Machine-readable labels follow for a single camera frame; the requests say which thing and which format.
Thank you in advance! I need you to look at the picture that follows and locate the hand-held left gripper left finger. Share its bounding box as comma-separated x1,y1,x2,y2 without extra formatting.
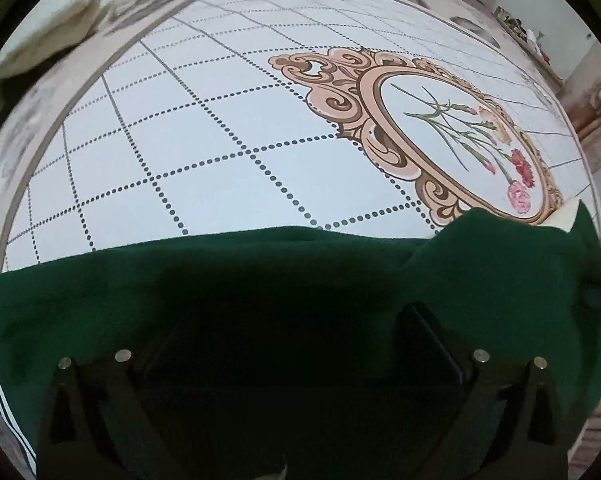
38,327,191,480

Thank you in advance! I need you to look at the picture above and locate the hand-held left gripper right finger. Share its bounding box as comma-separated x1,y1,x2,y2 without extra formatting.
399,302,567,480

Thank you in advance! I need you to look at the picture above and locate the green and cream varsity jacket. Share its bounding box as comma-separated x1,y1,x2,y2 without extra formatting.
0,201,601,480

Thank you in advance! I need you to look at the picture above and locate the pink floral curtain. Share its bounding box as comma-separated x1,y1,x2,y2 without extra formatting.
557,57,601,161

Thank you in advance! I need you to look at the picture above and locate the white nightstand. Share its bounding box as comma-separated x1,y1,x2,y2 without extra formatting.
493,5,568,92

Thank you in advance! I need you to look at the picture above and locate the clutter on nightstand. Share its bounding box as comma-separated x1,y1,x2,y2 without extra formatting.
494,6,556,63

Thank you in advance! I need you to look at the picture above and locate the white quilted floral mat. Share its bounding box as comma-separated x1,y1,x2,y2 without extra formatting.
0,0,601,273

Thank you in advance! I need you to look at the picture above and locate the white folded garment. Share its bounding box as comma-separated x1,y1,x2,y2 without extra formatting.
0,0,117,80

